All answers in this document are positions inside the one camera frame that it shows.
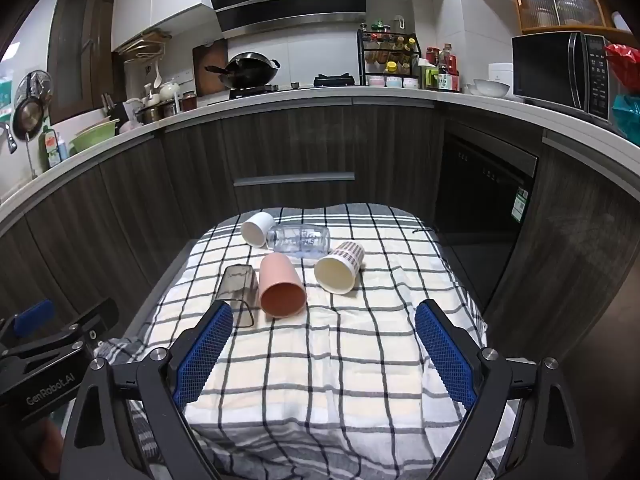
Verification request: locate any checked cloth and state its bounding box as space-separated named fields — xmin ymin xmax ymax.
xmin=107 ymin=203 xmax=517 ymax=480

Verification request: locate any green basin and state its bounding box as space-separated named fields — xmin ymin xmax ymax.
xmin=69 ymin=118 xmax=121 ymax=154

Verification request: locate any clear glass cup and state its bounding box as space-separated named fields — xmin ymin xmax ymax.
xmin=266 ymin=224 xmax=332 ymax=260

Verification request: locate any white cup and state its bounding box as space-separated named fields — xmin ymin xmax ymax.
xmin=240 ymin=211 xmax=276 ymax=248

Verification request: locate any black wok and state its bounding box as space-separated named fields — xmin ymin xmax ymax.
xmin=204 ymin=52 xmax=281 ymax=89

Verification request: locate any teal plastic bag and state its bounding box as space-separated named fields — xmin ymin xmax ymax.
xmin=612 ymin=93 xmax=640 ymax=142

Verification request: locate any wall-mounted rack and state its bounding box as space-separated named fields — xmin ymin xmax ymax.
xmin=116 ymin=29 xmax=172 ymax=64

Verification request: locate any gas stove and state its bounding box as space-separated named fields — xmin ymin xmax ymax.
xmin=228 ymin=74 xmax=358 ymax=100

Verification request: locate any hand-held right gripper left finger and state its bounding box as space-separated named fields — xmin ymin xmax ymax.
xmin=62 ymin=301 xmax=235 ymax=480

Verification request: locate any knife block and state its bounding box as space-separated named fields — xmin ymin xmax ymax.
xmin=101 ymin=92 xmax=126 ymax=124

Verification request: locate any brown door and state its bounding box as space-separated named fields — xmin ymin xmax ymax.
xmin=47 ymin=0 xmax=119 ymax=124

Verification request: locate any hanging frying pan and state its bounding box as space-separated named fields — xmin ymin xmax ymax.
xmin=10 ymin=72 xmax=52 ymax=142

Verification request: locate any patterned paper cup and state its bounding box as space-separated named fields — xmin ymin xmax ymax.
xmin=313 ymin=241 xmax=364 ymax=295

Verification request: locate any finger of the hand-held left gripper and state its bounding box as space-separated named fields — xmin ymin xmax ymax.
xmin=0 ymin=299 xmax=57 ymax=348
xmin=20 ymin=297 xmax=121 ymax=358

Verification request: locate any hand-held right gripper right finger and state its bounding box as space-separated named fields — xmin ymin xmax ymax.
xmin=415 ymin=299 xmax=587 ymax=480

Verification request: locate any smoky transparent cup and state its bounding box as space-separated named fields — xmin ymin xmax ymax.
xmin=214 ymin=265 xmax=260 ymax=328

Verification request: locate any green-label sauce bottle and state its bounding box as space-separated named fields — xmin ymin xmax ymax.
xmin=436 ymin=44 xmax=454 ymax=92

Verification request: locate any white teapot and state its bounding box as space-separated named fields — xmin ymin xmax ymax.
xmin=158 ymin=78 xmax=182 ymax=104

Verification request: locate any white rice cooker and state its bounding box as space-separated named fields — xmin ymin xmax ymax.
xmin=487 ymin=62 xmax=515 ymax=97

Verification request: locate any black microwave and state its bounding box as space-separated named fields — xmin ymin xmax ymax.
xmin=511 ymin=31 xmax=613 ymax=122

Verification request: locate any row of pastel containers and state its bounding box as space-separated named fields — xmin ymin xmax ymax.
xmin=367 ymin=74 xmax=420 ymax=90

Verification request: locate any red plastic bag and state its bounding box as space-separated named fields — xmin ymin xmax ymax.
xmin=603 ymin=43 xmax=640 ymax=87

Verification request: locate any wooden cutting board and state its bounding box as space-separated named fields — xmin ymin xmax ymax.
xmin=192 ymin=39 xmax=230 ymax=97

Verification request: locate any steel pot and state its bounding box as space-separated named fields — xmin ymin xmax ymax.
xmin=136 ymin=102 xmax=179 ymax=124

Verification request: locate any black spice rack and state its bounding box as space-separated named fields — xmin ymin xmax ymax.
xmin=356 ymin=28 xmax=422 ymax=89

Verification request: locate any pink cup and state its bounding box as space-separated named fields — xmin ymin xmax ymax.
xmin=259 ymin=253 xmax=307 ymax=319

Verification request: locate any black dishwasher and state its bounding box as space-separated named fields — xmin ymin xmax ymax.
xmin=433 ymin=119 xmax=542 ymax=313

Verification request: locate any metal drawer handle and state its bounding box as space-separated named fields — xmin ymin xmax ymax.
xmin=232 ymin=172 xmax=356 ymax=187

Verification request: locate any green dish soap bottle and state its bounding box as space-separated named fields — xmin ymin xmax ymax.
xmin=42 ymin=127 xmax=64 ymax=170

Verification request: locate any white bowl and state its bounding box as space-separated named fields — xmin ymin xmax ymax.
xmin=472 ymin=78 xmax=512 ymax=99

